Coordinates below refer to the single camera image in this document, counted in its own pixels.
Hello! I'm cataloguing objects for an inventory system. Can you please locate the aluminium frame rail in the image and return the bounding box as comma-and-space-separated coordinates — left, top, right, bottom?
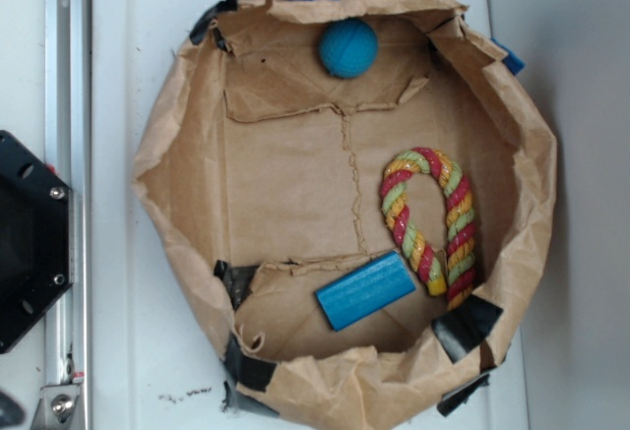
31, 0, 93, 429

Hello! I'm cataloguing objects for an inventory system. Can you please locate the blue wooden block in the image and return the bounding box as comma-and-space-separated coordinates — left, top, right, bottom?
315, 251, 415, 332

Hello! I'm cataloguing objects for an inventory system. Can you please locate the brown paper bag tray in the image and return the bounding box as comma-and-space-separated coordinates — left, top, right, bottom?
133, 0, 556, 429

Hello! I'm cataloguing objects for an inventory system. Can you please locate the multicolour rope toy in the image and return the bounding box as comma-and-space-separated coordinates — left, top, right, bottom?
380, 148, 476, 311

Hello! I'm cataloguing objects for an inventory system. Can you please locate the blue ball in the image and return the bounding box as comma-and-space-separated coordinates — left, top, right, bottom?
319, 19, 379, 79

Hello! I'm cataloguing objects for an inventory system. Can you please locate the white plastic board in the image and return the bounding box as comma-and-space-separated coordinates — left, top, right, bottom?
90, 0, 532, 430

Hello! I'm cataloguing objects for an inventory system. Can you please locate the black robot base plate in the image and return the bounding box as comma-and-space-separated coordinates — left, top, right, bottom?
1, 130, 71, 354

